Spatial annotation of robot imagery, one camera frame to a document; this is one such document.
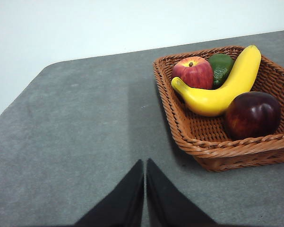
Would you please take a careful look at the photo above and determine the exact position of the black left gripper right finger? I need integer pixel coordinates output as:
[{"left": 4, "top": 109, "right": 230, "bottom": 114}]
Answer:
[{"left": 146, "top": 157, "right": 218, "bottom": 227}]

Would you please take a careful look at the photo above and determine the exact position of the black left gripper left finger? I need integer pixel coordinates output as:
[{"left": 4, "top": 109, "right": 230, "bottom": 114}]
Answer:
[{"left": 74, "top": 159, "right": 145, "bottom": 227}]

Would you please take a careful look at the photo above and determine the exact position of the dark red plum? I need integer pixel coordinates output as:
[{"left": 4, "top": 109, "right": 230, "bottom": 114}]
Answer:
[{"left": 225, "top": 91, "right": 281, "bottom": 140}]

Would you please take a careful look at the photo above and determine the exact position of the brown wicker basket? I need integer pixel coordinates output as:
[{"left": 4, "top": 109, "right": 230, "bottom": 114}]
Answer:
[{"left": 153, "top": 45, "right": 284, "bottom": 172}]

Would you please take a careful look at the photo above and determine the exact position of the yellow banana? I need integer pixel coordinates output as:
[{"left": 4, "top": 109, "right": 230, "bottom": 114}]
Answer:
[{"left": 171, "top": 44, "right": 262, "bottom": 117}]

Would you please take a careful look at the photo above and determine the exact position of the red apple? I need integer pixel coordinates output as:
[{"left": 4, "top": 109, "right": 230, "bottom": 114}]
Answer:
[{"left": 172, "top": 56, "right": 214, "bottom": 90}]

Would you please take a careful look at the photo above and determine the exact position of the green avocado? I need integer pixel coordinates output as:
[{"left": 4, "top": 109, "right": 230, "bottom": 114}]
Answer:
[{"left": 207, "top": 53, "right": 235, "bottom": 87}]

